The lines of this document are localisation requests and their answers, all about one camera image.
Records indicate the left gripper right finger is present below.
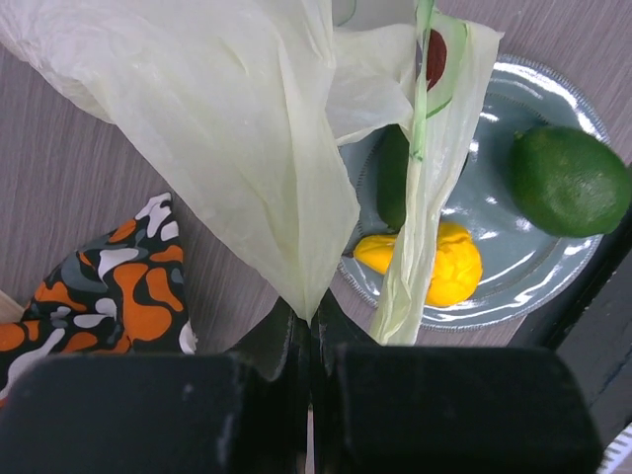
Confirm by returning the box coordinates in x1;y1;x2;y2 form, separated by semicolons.
311;293;602;473

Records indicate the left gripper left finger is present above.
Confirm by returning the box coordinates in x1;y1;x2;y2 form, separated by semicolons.
1;301;309;473

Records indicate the fake yellow pepper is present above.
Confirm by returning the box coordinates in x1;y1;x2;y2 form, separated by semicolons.
353;222;483;307

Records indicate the fake dark green avocado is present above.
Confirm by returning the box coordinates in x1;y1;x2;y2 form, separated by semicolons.
375;123;470;231

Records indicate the fake green fruit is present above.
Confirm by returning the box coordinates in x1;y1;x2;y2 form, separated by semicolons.
508;125;631;238

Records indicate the pale green plastic bag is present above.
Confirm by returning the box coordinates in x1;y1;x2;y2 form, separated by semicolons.
1;1;502;345

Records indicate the orange camouflage patterned cloth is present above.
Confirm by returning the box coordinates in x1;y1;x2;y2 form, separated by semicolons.
1;193;197;398

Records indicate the grey-blue round plate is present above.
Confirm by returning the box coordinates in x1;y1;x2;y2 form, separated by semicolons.
337;53;613;331

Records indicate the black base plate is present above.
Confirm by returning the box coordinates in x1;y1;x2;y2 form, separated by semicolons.
510;213;631;439

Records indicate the white cable duct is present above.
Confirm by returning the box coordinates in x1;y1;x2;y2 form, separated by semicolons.
597;425;631;474

